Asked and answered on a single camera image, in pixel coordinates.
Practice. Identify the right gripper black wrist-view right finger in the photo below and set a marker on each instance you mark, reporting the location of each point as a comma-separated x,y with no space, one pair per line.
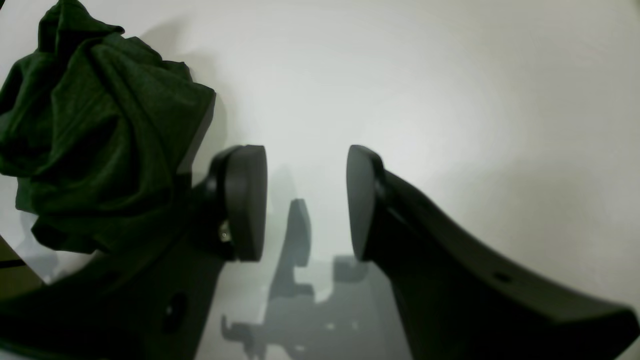
457,298

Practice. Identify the green long-sleeve T-shirt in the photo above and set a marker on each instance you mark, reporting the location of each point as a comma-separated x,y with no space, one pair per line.
94,126

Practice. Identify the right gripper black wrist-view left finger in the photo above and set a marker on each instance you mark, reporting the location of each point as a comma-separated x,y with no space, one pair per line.
150,301

